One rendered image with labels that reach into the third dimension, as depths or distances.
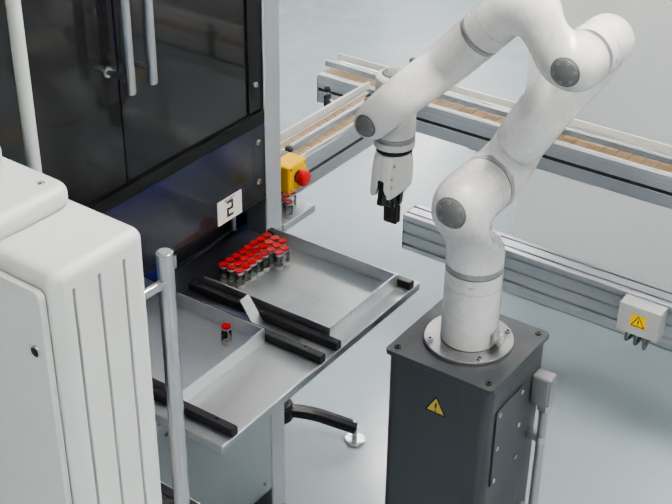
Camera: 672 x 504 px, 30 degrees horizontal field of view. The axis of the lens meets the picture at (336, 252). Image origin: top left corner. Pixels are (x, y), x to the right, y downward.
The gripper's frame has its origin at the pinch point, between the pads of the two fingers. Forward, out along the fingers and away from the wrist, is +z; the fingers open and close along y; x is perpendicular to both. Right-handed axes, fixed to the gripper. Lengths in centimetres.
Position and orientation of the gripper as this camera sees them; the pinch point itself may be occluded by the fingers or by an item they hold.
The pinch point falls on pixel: (391, 212)
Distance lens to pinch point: 263.3
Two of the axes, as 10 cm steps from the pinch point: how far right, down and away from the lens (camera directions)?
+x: 8.3, 2.9, -4.7
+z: -0.1, 8.5, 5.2
